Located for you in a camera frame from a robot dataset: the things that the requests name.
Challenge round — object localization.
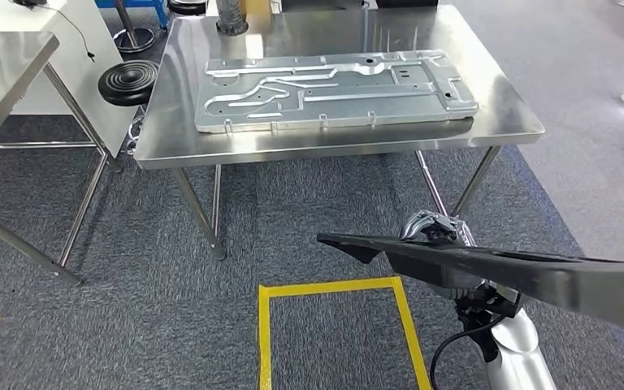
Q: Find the chrome pedestal stand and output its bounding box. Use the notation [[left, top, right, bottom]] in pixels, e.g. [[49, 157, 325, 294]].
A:
[[112, 0, 158, 55]]

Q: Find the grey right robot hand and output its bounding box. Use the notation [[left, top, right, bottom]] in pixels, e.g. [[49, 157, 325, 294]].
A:
[[400, 210, 488, 302]]

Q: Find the steel workbench table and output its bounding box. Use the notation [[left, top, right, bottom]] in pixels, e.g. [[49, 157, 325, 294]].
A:
[[132, 4, 547, 261]]

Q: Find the grey corrugated hose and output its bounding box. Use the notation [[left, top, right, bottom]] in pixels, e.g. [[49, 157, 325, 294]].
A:
[[215, 0, 250, 37]]

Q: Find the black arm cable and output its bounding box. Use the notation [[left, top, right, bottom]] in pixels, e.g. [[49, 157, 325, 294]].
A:
[[428, 314, 507, 390]]

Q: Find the steel side table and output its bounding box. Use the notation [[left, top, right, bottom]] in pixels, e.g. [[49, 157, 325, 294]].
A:
[[0, 30, 112, 287]]

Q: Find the black round stool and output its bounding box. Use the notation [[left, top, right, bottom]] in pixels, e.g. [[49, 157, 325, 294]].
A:
[[97, 58, 161, 158], [167, 0, 209, 16]]

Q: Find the white cabinet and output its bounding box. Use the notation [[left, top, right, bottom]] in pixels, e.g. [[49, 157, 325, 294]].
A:
[[0, 0, 147, 160]]

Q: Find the black plastic car panel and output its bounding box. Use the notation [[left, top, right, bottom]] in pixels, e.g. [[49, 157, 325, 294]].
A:
[[316, 232, 624, 342]]

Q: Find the stamped metal plate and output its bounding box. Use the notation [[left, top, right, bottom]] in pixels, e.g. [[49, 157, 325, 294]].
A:
[[193, 49, 480, 135]]

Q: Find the thin black cable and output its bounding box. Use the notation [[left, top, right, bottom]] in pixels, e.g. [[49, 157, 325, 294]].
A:
[[42, 2, 98, 63]]

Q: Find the blue metal cart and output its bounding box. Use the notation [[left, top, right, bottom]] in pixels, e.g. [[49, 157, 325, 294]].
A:
[[94, 0, 169, 31]]

